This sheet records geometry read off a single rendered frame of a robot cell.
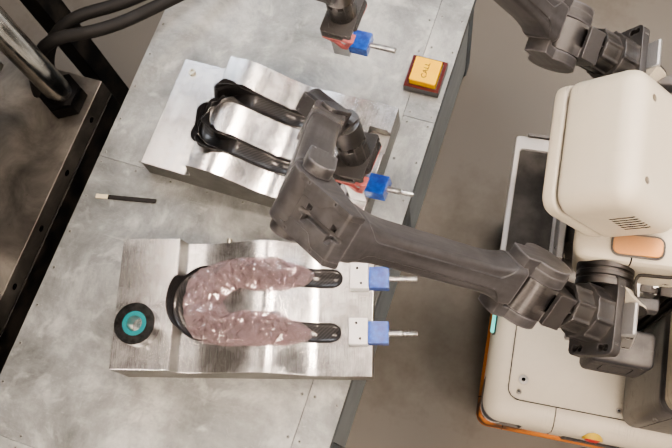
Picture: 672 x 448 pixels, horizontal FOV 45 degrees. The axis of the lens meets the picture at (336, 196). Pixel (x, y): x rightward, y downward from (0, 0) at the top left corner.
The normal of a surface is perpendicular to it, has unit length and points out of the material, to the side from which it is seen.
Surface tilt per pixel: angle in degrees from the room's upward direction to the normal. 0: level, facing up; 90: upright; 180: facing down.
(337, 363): 0
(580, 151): 43
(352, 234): 59
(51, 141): 0
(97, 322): 0
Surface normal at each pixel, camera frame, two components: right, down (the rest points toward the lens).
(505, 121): -0.11, -0.33
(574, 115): -0.74, -0.35
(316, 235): -0.59, -0.04
